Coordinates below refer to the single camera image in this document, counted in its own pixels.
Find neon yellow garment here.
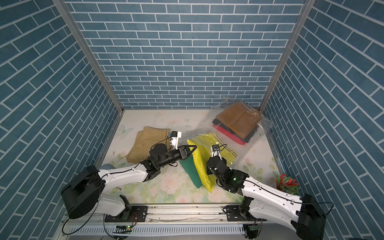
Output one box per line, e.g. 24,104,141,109
186,131,238,193

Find beige trousers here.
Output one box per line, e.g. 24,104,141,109
126,127,170,164

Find clear plastic vacuum bag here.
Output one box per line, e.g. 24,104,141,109
181,98,268,166

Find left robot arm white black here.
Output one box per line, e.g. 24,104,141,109
61,144,198,222

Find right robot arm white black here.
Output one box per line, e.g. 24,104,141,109
207,156,327,240

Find dark green garment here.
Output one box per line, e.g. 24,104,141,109
180,156,203,189

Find red folded garment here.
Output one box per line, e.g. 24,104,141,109
213,125,246,145

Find black folded garment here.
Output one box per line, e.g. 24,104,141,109
212,119,257,144

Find brown folded garment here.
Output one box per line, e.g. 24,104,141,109
215,101,262,139

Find cup of coloured clips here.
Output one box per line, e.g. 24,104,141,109
276,174,299,195

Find grey blue small object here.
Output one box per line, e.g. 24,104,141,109
99,164,115,170

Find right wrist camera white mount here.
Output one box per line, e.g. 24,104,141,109
211,144,227,158

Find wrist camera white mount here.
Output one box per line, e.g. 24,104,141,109
151,131,182,151
211,144,227,158

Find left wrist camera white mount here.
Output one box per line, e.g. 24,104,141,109
151,131,182,151

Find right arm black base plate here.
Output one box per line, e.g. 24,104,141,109
223,205,264,222

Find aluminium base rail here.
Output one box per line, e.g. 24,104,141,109
54,204,301,240

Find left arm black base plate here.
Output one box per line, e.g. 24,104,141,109
104,205,148,224

